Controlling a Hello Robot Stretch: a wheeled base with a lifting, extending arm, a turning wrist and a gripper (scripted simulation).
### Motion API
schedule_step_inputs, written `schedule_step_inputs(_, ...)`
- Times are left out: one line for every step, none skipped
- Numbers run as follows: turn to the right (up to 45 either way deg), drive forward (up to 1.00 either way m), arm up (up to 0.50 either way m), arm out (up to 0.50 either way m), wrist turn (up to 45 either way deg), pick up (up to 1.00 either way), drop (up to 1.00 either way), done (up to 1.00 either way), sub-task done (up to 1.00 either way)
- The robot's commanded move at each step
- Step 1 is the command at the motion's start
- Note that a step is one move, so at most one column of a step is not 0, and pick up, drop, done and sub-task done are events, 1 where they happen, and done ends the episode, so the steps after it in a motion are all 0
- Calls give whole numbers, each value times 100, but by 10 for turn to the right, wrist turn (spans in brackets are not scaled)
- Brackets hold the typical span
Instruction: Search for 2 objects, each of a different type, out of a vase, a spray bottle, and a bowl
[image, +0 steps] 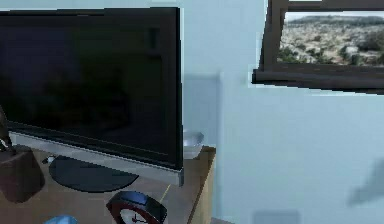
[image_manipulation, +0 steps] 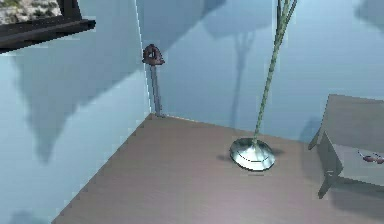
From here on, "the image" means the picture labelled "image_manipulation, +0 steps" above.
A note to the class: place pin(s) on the red small object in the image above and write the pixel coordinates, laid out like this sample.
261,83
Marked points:
371,158

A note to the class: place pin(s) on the black framed window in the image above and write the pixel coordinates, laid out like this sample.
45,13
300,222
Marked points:
40,28

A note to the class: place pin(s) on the brown-headed grey stick tool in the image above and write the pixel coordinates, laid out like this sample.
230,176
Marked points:
154,66

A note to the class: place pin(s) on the green floor lamp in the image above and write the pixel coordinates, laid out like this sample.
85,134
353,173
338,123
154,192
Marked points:
253,155

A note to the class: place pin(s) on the grey wooden table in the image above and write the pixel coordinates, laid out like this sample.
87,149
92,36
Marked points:
353,133

